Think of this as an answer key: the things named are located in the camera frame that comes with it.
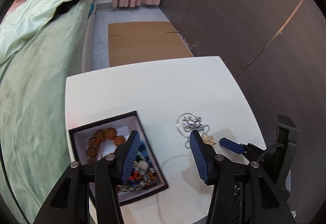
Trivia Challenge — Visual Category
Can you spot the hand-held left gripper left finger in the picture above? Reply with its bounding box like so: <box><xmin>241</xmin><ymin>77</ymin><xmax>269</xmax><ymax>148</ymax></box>
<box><xmin>33</xmin><ymin>130</ymin><xmax>142</xmax><ymax>224</ymax></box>

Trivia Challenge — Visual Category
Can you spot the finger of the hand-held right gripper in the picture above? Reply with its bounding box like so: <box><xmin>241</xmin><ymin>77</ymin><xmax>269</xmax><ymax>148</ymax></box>
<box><xmin>219</xmin><ymin>138</ymin><xmax>267</xmax><ymax>162</ymax></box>

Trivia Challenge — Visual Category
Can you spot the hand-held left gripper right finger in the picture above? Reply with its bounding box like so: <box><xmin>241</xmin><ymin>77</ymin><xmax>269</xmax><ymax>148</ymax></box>
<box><xmin>190</xmin><ymin>130</ymin><xmax>297</xmax><ymax>224</ymax></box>

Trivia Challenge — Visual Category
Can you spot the white flower hair tie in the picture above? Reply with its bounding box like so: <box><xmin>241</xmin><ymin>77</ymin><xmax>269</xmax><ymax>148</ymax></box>
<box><xmin>138</xmin><ymin>160</ymin><xmax>152</xmax><ymax>171</ymax></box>

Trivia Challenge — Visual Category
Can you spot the gold pendant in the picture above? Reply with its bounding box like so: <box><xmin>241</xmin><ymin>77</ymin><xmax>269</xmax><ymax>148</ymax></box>
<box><xmin>202</xmin><ymin>133</ymin><xmax>217</xmax><ymax>146</ymax></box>

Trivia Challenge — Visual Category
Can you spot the multicolour bead bracelet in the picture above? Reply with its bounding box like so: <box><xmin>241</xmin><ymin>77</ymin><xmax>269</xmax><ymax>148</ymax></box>
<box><xmin>118</xmin><ymin>168</ymin><xmax>164</xmax><ymax>193</ymax></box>

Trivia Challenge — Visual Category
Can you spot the black jewelry box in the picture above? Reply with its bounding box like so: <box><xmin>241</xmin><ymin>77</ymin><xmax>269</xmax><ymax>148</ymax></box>
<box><xmin>68</xmin><ymin>110</ymin><xmax>169</xmax><ymax>207</ymax></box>

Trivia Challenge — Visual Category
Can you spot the brown walnut bead bracelet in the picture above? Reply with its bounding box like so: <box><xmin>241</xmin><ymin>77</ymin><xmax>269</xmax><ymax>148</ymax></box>
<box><xmin>85</xmin><ymin>127</ymin><xmax>126</xmax><ymax>164</ymax></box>

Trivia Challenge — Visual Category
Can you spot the silver chain necklace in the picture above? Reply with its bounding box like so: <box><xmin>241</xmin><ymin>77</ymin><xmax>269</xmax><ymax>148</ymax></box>
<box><xmin>176</xmin><ymin>112</ymin><xmax>217</xmax><ymax>149</ymax></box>

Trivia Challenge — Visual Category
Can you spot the white table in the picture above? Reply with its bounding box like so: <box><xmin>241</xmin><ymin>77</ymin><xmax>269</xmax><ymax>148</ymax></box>
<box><xmin>65</xmin><ymin>56</ymin><xmax>267</xmax><ymax>224</ymax></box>

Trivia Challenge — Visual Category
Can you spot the bed with green sheet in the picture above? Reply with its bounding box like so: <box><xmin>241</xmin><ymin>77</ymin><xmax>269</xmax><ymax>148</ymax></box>
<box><xmin>0</xmin><ymin>0</ymin><xmax>98</xmax><ymax>224</ymax></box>

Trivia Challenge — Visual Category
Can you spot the flattened cardboard sheet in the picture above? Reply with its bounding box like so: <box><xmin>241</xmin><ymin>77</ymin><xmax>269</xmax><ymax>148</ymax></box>
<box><xmin>108</xmin><ymin>21</ymin><xmax>195</xmax><ymax>68</ymax></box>

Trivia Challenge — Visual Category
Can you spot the light green duvet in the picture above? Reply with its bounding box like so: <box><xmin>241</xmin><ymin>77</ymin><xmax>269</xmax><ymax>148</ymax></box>
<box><xmin>0</xmin><ymin>0</ymin><xmax>96</xmax><ymax>64</ymax></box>

